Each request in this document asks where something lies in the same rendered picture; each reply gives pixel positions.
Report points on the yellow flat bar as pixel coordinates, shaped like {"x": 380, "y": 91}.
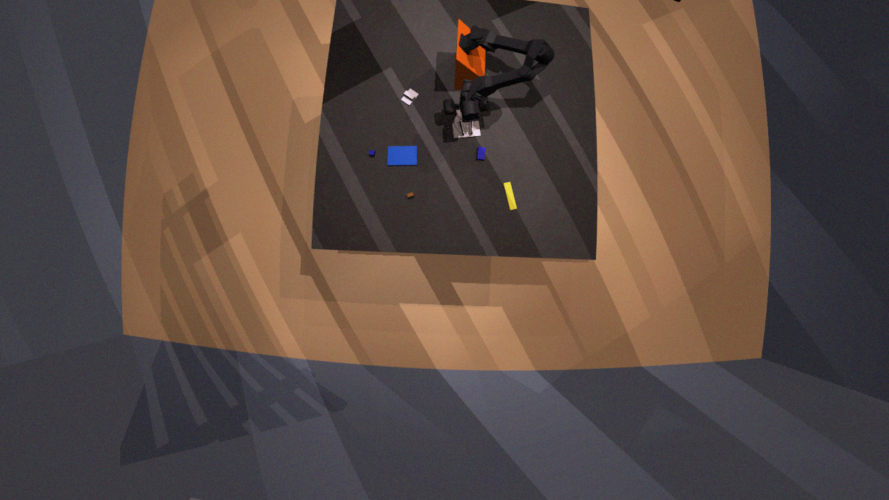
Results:
{"x": 509, "y": 195}

